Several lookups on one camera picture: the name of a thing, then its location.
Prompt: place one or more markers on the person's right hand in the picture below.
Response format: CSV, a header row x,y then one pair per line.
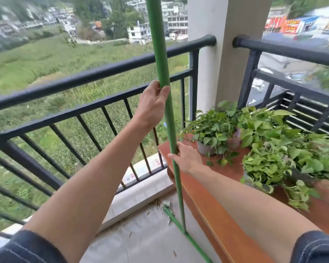
x,y
190,160

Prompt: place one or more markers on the black metal balcony railing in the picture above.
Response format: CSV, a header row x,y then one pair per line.
x,y
98,71

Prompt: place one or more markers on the person's left forearm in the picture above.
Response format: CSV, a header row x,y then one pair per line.
x,y
93,183

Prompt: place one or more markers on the pothos plant in pink pot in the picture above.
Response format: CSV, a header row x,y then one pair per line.
x,y
259,125

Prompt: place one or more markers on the long green pole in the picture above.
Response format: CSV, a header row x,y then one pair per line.
x,y
160,51

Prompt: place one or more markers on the dark striped sleeve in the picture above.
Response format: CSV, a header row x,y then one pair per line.
x,y
24,247
318,247

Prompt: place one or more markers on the thin green pole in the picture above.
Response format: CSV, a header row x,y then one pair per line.
x,y
197,247

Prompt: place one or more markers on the red shopfront building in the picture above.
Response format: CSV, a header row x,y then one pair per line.
x,y
281,24

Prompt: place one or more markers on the white concrete pillar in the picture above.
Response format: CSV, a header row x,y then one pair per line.
x,y
208,79

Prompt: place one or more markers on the person's left thumb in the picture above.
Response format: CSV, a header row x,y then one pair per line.
x,y
165,94

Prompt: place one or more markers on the pothos plant in grey pot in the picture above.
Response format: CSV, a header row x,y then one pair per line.
x,y
211,128

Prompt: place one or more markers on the small white building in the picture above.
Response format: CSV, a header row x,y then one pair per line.
x,y
135,32

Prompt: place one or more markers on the black metal slatted railing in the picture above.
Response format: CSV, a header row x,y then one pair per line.
x,y
290,50

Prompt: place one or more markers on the pothos plant in dark pot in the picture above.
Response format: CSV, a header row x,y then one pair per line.
x,y
268,161

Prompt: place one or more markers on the small white scrap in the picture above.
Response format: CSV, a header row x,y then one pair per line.
x,y
167,204

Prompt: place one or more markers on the dark striped right sleeve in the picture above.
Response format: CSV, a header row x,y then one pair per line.
x,y
318,247

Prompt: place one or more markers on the person's left hand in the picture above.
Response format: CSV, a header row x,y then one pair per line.
x,y
149,106

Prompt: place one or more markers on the red and white printed paper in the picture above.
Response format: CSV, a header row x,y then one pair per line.
x,y
156,162

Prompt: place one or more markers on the dark striped left sleeve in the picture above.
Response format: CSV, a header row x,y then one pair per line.
x,y
24,247

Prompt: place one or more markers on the person's right thumb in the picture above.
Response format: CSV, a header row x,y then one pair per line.
x,y
174,157

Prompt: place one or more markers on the grey multi-storey building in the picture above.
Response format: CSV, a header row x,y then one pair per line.
x,y
176,19

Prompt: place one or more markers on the brown wooden bench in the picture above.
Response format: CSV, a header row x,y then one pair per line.
x,y
222,205

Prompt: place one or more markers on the person's right forearm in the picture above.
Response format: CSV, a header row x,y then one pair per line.
x,y
252,213

